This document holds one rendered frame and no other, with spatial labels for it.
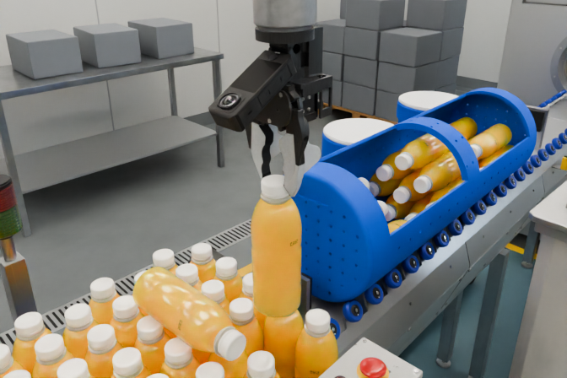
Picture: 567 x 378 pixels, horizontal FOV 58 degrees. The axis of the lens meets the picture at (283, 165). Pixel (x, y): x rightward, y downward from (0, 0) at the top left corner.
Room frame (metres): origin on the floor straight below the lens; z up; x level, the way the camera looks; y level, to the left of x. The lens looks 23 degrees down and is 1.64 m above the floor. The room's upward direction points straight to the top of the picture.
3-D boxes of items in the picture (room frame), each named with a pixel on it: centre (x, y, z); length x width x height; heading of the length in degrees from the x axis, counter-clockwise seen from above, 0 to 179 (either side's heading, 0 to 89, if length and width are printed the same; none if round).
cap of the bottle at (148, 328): (0.63, 0.21, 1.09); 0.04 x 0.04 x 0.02
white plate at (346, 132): (1.70, -0.28, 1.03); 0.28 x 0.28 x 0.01
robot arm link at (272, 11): (0.63, 0.00, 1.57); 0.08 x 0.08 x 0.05
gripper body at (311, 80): (0.63, -0.01, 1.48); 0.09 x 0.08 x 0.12; 137
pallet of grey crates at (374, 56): (5.02, -0.99, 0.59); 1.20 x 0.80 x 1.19; 45
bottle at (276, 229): (0.61, 0.01, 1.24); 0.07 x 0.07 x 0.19
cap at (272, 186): (0.61, 0.01, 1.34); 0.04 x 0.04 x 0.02
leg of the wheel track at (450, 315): (1.66, -0.68, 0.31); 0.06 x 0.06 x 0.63; 47
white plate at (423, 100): (2.08, -0.63, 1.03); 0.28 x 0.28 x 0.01
